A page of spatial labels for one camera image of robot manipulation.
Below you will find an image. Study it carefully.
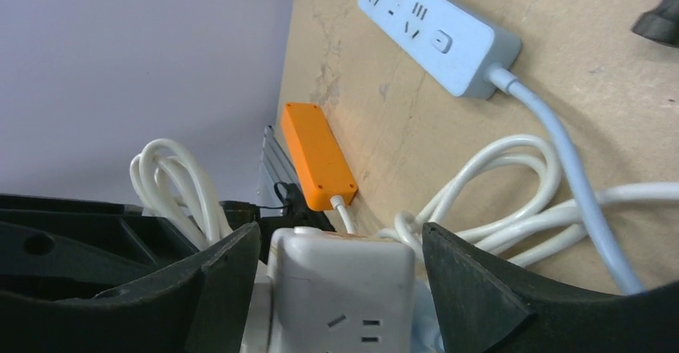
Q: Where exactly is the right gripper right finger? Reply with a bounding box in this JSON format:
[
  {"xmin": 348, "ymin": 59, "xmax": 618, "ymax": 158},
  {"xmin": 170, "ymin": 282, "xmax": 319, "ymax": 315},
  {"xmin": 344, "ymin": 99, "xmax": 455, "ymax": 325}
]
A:
[{"xmin": 423, "ymin": 223, "xmax": 678, "ymax": 352}]

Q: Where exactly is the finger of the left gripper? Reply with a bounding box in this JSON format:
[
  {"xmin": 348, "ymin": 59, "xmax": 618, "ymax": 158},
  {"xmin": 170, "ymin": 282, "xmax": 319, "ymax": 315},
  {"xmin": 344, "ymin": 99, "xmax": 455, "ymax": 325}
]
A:
[{"xmin": 1, "ymin": 194, "xmax": 198, "ymax": 300}]

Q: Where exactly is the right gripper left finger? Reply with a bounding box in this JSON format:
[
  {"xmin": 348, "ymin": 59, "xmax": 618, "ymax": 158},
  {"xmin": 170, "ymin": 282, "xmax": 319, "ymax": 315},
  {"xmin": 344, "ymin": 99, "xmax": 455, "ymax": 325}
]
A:
[{"xmin": 1, "ymin": 223, "xmax": 261, "ymax": 352}]

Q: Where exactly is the white cord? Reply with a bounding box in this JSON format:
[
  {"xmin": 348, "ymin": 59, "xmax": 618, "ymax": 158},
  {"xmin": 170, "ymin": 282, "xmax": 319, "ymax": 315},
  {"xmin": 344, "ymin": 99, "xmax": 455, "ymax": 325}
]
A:
[{"xmin": 129, "ymin": 134, "xmax": 679, "ymax": 270}]

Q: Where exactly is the white cube socket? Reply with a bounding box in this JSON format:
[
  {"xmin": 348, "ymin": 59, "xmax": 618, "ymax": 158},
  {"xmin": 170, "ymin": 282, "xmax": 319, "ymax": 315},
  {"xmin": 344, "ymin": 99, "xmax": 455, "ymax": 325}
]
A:
[{"xmin": 240, "ymin": 227, "xmax": 416, "ymax": 353}]

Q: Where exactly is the orange power strip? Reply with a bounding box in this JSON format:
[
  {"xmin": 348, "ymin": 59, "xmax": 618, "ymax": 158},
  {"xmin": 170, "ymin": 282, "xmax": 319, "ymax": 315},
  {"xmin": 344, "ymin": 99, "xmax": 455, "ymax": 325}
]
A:
[{"xmin": 281, "ymin": 102, "xmax": 358, "ymax": 211}]

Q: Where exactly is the light blue power strip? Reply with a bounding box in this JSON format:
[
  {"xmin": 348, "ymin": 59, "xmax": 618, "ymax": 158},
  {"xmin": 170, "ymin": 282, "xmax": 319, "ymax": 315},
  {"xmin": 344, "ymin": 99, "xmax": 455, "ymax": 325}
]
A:
[{"xmin": 357, "ymin": 0, "xmax": 521, "ymax": 99}]

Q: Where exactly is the small claw hammer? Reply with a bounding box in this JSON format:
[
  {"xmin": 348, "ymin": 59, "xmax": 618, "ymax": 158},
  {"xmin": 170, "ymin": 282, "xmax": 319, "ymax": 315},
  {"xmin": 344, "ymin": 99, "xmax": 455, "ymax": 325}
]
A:
[{"xmin": 631, "ymin": 0, "xmax": 678, "ymax": 48}]

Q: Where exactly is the light blue coiled cord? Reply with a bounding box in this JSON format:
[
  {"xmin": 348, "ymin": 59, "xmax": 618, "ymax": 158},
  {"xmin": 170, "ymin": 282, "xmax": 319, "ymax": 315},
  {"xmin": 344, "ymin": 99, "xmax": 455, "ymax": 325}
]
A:
[{"xmin": 413, "ymin": 64, "xmax": 649, "ymax": 353}]

